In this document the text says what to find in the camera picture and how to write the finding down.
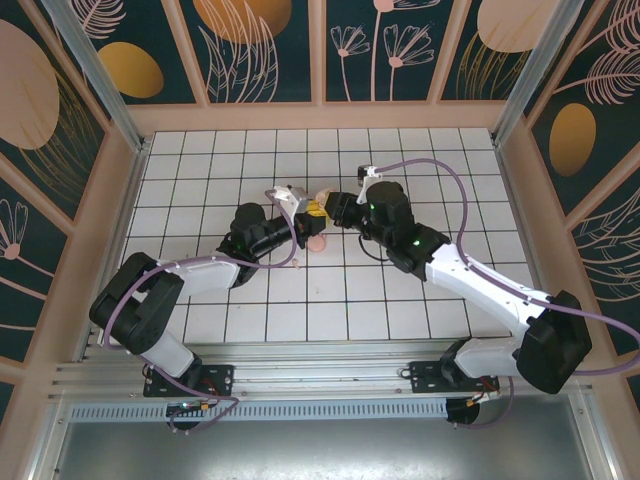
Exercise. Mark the white earbud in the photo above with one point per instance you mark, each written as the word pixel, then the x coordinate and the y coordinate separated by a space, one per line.
pixel 296 263

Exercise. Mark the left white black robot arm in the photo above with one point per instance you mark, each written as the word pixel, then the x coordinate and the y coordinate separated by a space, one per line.
pixel 205 275

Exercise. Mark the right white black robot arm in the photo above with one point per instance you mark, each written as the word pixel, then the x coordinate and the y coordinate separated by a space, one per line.
pixel 480 285

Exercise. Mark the small pink round object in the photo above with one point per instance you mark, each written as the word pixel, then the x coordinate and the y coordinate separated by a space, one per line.
pixel 318 244

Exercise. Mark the grey metal sheet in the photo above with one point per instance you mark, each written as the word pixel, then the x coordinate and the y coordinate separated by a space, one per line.
pixel 320 450

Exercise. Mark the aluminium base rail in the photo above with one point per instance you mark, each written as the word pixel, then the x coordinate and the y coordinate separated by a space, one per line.
pixel 320 372

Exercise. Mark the aluminium corner post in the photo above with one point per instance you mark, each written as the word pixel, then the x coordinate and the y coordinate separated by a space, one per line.
pixel 114 95
pixel 530 75

